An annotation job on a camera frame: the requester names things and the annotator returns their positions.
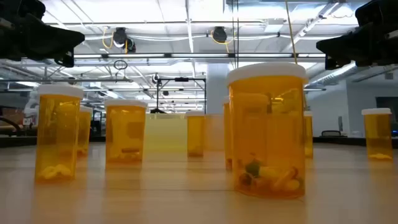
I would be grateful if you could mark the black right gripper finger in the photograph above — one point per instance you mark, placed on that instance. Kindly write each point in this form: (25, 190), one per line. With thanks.
(345, 53)
(348, 39)

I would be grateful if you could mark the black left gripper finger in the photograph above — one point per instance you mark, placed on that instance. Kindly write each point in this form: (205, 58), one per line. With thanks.
(59, 45)
(56, 33)

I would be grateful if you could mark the large amber pill bottle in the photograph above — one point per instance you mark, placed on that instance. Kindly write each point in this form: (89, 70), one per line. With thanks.
(377, 133)
(124, 133)
(84, 130)
(226, 130)

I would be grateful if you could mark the small amber pill bottle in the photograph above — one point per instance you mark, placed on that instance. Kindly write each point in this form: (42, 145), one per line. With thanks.
(57, 133)
(309, 133)
(195, 133)

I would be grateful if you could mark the large amber bottle colourful capsules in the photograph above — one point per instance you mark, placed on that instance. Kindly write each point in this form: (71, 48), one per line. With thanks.
(267, 130)

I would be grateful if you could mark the yellow translucent plastic bin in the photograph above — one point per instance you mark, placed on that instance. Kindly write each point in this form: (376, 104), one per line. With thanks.
(164, 133)

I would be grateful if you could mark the orange translucent plastic bin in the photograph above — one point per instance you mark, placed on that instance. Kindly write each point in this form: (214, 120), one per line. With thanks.
(214, 133)

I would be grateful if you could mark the black office chair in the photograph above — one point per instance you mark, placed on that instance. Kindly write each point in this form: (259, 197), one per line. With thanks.
(331, 133)

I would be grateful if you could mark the long ceiling light strip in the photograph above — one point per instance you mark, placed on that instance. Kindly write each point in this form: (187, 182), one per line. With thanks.
(199, 55)

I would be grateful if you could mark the silver ventilation duct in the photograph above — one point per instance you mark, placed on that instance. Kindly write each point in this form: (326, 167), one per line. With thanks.
(335, 73)

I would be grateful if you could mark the black aluminium table frame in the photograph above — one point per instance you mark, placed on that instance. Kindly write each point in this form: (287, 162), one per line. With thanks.
(15, 141)

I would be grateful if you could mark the black background rig frame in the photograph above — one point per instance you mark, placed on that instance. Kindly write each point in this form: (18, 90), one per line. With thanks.
(181, 79)

